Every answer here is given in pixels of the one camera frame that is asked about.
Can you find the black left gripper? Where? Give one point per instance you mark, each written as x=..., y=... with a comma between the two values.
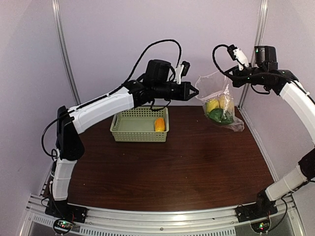
x=188, y=85

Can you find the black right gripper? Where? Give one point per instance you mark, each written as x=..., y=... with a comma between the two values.
x=237, y=81

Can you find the clear zip top bag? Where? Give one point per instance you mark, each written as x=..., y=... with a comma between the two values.
x=215, y=94

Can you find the toy green yellow mango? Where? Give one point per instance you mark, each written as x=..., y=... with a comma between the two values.
x=211, y=104

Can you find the toy potato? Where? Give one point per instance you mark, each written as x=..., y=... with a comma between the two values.
x=226, y=102

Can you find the toy bok choy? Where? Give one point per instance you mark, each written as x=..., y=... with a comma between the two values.
x=221, y=116

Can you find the toy orange mango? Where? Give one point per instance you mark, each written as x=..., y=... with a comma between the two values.
x=159, y=125

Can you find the green plastic basket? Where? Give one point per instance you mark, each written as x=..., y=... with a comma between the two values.
x=138, y=125

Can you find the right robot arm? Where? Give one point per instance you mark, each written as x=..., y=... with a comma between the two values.
x=303, y=105

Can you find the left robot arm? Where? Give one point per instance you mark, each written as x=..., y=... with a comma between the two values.
x=160, y=81

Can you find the right circuit board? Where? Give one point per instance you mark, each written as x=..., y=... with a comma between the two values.
x=261, y=227

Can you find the circuit board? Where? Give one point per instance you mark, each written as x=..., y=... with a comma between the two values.
x=62, y=226
x=261, y=227

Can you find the left circuit board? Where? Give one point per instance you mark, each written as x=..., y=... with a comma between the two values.
x=62, y=226

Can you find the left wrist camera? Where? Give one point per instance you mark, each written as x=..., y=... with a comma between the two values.
x=181, y=71

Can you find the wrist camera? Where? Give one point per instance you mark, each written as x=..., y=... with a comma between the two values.
x=181, y=71
x=238, y=55

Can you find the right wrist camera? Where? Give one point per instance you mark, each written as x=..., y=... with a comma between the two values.
x=238, y=55

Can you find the right aluminium frame post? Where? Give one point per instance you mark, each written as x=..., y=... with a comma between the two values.
x=260, y=29

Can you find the aluminium frame post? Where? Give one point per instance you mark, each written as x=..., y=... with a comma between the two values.
x=64, y=52
x=260, y=29

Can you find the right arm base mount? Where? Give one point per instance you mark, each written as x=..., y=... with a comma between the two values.
x=251, y=212

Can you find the front aluminium rail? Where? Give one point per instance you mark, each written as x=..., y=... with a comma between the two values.
x=221, y=221

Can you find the left aluminium frame post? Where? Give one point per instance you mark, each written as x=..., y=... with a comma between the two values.
x=64, y=52

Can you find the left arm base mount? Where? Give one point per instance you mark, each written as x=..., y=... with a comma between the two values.
x=71, y=213

